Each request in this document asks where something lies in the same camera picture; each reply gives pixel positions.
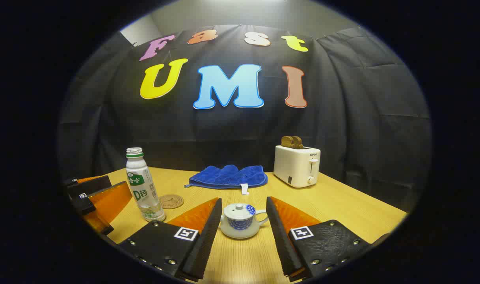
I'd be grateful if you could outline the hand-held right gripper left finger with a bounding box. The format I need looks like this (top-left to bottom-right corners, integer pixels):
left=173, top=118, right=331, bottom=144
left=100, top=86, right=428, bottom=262
left=118, top=197, right=223, bottom=282

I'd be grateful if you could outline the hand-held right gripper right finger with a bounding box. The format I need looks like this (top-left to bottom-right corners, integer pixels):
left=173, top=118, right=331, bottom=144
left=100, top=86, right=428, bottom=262
left=266, top=196, right=391, bottom=282

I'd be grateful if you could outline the white blue-flowered teacup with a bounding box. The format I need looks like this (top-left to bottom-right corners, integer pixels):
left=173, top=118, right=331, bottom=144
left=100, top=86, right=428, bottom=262
left=220, top=205, right=270, bottom=240

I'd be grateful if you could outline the white teacup lid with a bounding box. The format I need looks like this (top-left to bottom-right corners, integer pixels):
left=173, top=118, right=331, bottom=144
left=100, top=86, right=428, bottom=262
left=223, top=203, right=256, bottom=220

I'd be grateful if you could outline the white plastic water bottle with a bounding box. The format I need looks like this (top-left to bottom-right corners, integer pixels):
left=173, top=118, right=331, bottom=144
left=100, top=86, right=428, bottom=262
left=125, top=147, right=166, bottom=222

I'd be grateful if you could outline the round wooden coaster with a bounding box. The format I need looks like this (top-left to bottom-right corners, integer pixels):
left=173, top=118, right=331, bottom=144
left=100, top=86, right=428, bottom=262
left=159, top=194, right=184, bottom=209

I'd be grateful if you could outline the blue microfibre cloth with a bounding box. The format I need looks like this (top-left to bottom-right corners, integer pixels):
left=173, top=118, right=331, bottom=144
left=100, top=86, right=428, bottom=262
left=184, top=164, right=269, bottom=195

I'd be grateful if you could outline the white toaster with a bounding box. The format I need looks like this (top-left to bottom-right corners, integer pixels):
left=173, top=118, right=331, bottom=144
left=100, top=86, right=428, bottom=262
left=273, top=144, right=321, bottom=189

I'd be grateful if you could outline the black backdrop cloth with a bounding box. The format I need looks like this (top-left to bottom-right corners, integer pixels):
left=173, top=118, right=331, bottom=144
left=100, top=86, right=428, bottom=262
left=57, top=24, right=432, bottom=213

